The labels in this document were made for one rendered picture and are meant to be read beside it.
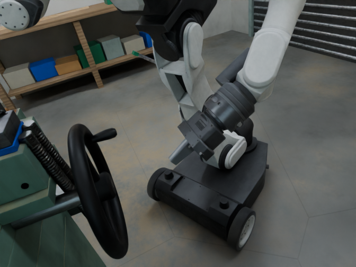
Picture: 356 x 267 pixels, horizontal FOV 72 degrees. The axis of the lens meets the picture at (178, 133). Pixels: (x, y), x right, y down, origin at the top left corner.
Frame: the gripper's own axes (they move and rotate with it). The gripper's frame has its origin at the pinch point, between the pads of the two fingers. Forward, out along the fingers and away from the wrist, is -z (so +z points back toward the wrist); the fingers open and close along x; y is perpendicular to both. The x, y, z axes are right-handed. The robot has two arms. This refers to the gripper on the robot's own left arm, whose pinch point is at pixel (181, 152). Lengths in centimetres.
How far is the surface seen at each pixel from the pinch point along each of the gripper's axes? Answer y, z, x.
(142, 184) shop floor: -65, -51, 79
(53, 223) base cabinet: 3.9, -39.7, 10.6
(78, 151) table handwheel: 19.7, -9.8, -4.6
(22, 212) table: 18.6, -26.4, -3.4
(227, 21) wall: -161, 146, 347
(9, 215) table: 20.0, -27.8, -3.4
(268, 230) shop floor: -91, -7, 16
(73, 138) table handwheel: 20.6, -9.8, -1.3
